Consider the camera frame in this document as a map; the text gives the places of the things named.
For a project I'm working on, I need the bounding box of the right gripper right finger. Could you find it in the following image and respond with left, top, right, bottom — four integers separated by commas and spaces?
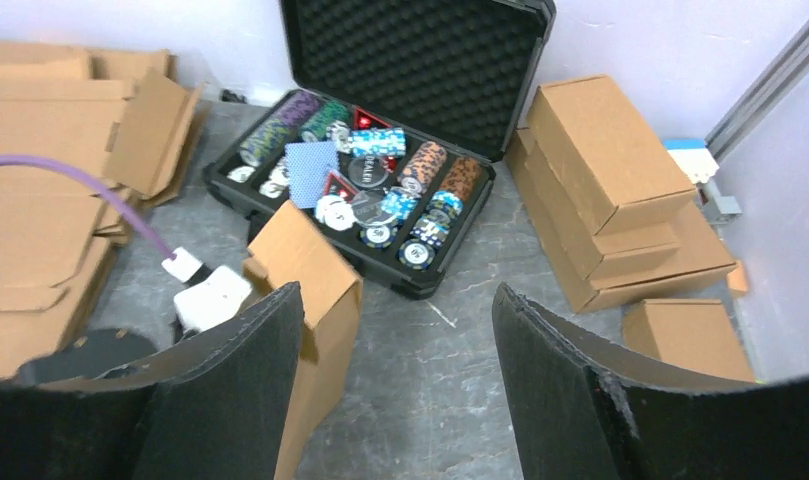
492, 284, 809, 479

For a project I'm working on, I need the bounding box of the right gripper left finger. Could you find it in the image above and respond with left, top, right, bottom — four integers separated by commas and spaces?
0, 282, 304, 479

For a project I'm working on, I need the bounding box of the small folded cardboard box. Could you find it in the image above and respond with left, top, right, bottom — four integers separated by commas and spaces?
622, 299, 756, 383

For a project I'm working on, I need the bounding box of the large folded cardboard box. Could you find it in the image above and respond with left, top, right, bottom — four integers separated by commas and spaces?
505, 129, 736, 313

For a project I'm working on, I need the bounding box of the grey small block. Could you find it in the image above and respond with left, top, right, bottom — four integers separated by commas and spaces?
701, 192, 742, 226

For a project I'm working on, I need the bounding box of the stack of flat cardboard sheets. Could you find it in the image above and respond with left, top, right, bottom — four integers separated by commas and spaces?
0, 41, 206, 379

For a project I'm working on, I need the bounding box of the blue white toy block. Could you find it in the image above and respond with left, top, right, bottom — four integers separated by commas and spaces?
662, 138, 719, 184

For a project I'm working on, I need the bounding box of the black poker chip case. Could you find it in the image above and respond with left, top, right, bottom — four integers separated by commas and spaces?
203, 1, 557, 299

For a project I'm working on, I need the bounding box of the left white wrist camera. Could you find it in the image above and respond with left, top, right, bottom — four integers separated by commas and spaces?
161, 247, 255, 334

